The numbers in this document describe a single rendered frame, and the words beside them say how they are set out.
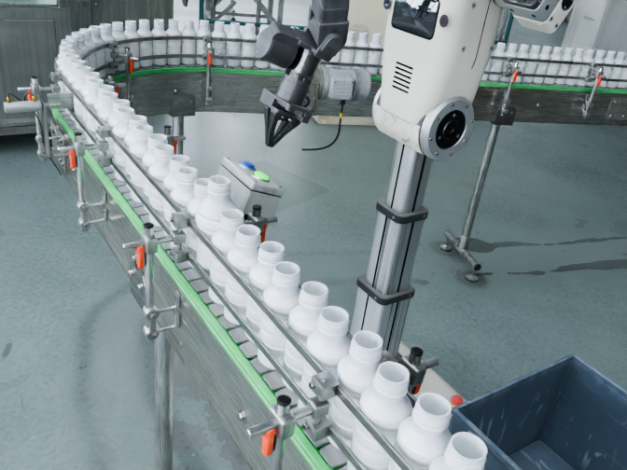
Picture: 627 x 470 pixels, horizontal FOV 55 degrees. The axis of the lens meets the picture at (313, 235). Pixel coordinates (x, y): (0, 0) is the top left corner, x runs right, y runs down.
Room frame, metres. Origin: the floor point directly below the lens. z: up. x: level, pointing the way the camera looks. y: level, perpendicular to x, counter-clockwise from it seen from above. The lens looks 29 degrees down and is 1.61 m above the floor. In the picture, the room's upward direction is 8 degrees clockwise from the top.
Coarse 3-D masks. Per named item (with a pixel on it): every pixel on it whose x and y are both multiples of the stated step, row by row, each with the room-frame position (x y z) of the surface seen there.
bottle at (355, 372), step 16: (368, 336) 0.60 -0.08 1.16; (352, 352) 0.58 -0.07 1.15; (368, 352) 0.56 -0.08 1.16; (352, 368) 0.57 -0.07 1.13; (368, 368) 0.56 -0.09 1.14; (352, 384) 0.55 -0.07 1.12; (368, 384) 0.55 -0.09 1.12; (336, 400) 0.57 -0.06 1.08; (336, 416) 0.56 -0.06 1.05; (352, 416) 0.55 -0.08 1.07; (336, 432) 0.56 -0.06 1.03; (352, 432) 0.55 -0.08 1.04; (336, 448) 0.56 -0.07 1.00
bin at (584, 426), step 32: (512, 384) 0.80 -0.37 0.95; (544, 384) 0.86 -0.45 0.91; (576, 384) 0.88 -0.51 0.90; (608, 384) 0.84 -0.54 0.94; (480, 416) 0.76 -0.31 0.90; (512, 416) 0.82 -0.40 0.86; (544, 416) 0.89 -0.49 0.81; (576, 416) 0.86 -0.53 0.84; (608, 416) 0.82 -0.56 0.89; (512, 448) 0.84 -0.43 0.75; (544, 448) 0.88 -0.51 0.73; (576, 448) 0.84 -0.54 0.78; (608, 448) 0.80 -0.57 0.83
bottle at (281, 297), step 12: (276, 264) 0.72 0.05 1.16; (288, 264) 0.73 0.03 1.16; (276, 276) 0.71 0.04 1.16; (288, 276) 0.70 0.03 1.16; (276, 288) 0.70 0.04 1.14; (288, 288) 0.70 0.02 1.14; (264, 300) 0.70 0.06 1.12; (276, 300) 0.69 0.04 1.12; (288, 300) 0.70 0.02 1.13; (276, 312) 0.69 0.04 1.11; (288, 312) 0.69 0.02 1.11; (264, 324) 0.70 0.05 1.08; (264, 336) 0.70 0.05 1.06; (276, 336) 0.69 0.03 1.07; (276, 348) 0.69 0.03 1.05; (264, 360) 0.69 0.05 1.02
